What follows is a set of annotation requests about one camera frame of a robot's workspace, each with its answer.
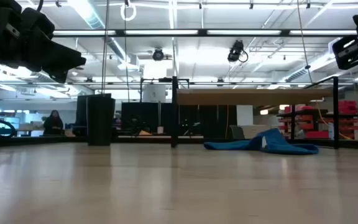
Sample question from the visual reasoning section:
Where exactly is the wooden shelf with black legs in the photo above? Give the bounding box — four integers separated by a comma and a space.
171, 76, 340, 149

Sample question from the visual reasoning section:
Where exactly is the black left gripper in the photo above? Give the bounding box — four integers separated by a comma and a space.
0, 0, 87, 83

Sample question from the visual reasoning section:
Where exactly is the black partition panel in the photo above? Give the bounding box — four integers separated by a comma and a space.
178, 105, 237, 139
121, 101, 173, 135

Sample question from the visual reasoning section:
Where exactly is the person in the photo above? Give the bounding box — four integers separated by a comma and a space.
43, 110, 64, 136

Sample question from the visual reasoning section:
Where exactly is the black overhead light bar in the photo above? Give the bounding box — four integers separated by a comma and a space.
52, 28, 358, 39

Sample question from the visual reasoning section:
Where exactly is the grey chair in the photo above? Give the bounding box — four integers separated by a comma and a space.
229, 124, 246, 140

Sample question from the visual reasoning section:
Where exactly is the thin hanging cord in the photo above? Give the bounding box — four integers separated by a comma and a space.
296, 0, 314, 85

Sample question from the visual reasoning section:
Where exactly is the white hanging ring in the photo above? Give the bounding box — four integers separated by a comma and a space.
120, 2, 137, 22

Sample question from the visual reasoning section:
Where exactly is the black hanging cable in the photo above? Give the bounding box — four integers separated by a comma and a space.
101, 0, 110, 95

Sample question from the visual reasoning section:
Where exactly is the black hanging camera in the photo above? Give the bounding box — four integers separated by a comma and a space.
227, 39, 249, 63
152, 47, 165, 62

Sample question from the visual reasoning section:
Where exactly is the black monitor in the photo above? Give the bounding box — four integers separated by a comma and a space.
75, 93, 112, 136

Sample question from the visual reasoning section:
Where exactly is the red storage shelving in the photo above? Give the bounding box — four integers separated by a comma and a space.
277, 100, 358, 140

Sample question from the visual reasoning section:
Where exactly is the black table frame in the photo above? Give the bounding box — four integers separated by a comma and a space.
0, 135, 358, 149

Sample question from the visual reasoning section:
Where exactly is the cardboard box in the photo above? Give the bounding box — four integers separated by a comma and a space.
242, 124, 273, 139

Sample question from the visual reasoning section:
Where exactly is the blue cloth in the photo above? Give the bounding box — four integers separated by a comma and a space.
203, 128, 319, 156

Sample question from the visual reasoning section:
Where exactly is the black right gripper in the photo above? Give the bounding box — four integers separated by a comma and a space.
332, 34, 358, 70

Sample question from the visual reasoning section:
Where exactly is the tall black cup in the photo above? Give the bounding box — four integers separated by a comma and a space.
86, 96, 116, 146

